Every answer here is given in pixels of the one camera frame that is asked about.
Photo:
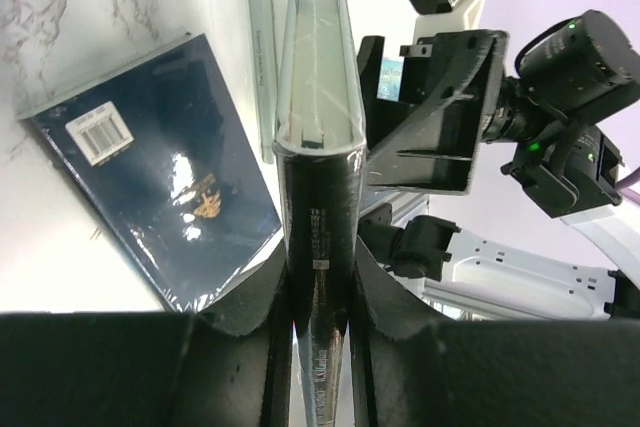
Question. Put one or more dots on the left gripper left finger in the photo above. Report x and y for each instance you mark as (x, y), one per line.
(228, 365)

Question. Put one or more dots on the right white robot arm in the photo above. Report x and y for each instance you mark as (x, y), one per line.
(458, 267)

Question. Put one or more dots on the dark blue thin book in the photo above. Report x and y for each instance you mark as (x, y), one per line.
(159, 151)

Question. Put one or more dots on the grey green notebook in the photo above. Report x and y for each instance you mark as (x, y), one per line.
(267, 19)

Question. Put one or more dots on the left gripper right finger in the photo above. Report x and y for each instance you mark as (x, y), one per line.
(412, 366)

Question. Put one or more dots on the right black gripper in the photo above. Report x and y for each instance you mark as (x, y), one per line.
(574, 75)

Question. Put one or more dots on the blue ocean cover book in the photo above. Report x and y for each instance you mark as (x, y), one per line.
(390, 78)

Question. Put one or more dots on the black file folder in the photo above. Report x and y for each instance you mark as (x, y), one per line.
(320, 150)

